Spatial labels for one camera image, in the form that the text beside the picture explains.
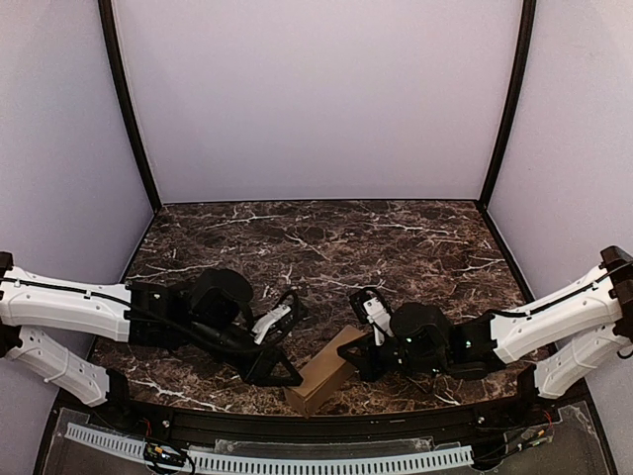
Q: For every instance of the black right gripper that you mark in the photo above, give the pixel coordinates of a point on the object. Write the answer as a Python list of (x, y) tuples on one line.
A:
[(372, 357)]

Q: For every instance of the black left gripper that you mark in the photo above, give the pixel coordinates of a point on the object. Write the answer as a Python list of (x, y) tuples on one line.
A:
[(255, 358)]

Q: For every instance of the brown cardboard box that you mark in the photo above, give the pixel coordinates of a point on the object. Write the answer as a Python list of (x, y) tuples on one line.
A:
[(323, 377)]

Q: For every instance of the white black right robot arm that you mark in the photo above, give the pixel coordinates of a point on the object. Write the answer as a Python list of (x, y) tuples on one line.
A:
[(593, 316)]

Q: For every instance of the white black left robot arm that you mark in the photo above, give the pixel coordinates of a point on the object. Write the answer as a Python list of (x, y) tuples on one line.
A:
[(212, 312)]

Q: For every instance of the small green circuit board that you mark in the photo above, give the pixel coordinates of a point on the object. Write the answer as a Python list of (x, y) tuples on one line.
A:
[(163, 454)]

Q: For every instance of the right small circuit board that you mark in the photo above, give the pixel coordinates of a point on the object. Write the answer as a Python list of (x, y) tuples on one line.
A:
[(532, 438)]

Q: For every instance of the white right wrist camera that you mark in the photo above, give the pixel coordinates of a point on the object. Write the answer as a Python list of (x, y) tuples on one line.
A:
[(379, 319)]

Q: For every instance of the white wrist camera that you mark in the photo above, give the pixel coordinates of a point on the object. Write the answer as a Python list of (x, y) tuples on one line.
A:
[(379, 319), (264, 324)]

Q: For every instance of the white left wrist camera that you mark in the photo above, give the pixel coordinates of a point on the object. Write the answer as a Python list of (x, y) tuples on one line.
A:
[(264, 324)]

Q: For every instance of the black front table rail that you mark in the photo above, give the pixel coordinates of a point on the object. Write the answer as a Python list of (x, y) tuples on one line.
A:
[(477, 423)]

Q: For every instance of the white slotted cable duct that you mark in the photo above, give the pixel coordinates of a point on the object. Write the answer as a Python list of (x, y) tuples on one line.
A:
[(207, 461)]

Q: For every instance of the black right frame post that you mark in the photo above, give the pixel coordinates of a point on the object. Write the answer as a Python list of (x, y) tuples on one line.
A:
[(523, 42)]

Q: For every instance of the black frame post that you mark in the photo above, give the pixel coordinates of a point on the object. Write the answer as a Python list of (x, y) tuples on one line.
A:
[(523, 42), (125, 101)]

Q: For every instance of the black left frame post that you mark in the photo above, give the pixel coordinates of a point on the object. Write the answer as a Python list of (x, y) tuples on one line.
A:
[(125, 101)]

